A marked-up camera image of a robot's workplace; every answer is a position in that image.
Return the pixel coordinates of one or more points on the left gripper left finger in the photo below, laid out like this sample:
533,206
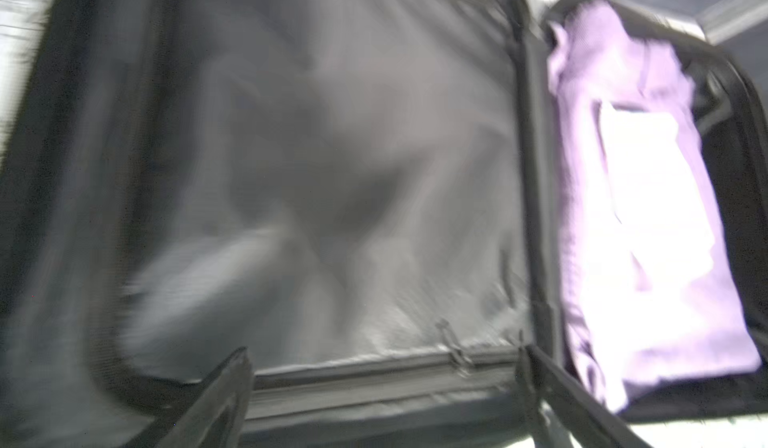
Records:
211,415

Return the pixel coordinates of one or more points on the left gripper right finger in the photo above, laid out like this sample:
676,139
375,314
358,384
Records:
558,409

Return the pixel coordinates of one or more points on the purple jeans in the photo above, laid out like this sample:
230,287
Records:
647,291

